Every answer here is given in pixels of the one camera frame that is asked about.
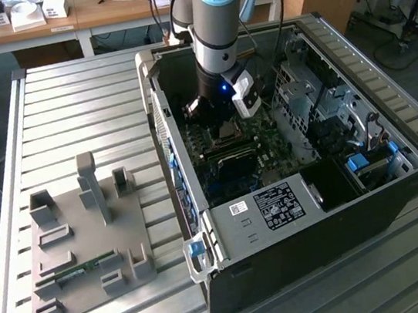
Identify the grey parts rack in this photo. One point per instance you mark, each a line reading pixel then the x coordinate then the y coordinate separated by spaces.
pixel 84 236

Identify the blue case latch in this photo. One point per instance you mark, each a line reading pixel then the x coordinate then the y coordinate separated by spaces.
pixel 195 249

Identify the white round holder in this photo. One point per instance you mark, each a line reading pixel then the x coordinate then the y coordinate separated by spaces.
pixel 27 16

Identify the green RAM stick on rack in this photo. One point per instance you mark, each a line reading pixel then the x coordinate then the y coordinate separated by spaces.
pixel 90 264

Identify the open black PC case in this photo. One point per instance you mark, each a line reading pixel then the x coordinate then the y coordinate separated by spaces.
pixel 323 249

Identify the silver chipset heatsink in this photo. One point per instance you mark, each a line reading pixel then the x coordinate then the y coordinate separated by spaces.
pixel 271 177

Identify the white printed box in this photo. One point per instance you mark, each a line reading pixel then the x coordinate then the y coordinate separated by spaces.
pixel 55 7

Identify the blue disk carrier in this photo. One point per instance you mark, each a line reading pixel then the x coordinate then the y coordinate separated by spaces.
pixel 393 152
pixel 357 163

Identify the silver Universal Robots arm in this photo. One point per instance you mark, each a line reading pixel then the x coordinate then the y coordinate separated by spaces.
pixel 214 27

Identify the grey power supply unit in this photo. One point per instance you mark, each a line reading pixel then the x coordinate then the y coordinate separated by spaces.
pixel 239 234

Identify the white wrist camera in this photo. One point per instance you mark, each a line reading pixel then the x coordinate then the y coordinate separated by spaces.
pixel 247 96

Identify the green motherboard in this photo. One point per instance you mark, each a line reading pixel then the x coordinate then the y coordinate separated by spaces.
pixel 269 144

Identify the black graphics card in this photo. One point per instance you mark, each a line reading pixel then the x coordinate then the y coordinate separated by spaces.
pixel 237 166

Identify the black plastic bracket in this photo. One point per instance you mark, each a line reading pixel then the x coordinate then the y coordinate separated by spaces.
pixel 326 134

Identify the silver metal drive cage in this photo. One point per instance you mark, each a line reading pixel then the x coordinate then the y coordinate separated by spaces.
pixel 296 97

